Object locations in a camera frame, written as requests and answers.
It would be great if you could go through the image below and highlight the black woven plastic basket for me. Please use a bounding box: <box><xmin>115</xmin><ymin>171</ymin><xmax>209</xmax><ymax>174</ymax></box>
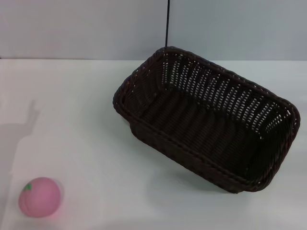
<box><xmin>112</xmin><ymin>46</ymin><xmax>301</xmax><ymax>194</ymax></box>

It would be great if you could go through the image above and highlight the pink toy peach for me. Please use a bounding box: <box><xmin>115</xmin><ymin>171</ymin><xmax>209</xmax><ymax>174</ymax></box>
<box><xmin>18</xmin><ymin>177</ymin><xmax>61</xmax><ymax>218</ymax></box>

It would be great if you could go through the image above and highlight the black vertical wall strip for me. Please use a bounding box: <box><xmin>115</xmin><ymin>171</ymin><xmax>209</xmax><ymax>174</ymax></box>
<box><xmin>164</xmin><ymin>0</ymin><xmax>171</xmax><ymax>47</ymax></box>

